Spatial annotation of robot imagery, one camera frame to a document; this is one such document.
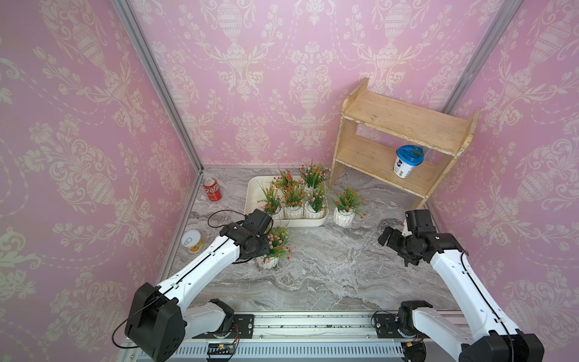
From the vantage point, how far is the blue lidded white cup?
83cm

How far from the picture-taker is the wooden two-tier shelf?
72 centimetres

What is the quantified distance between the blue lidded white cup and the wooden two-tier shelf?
97mm
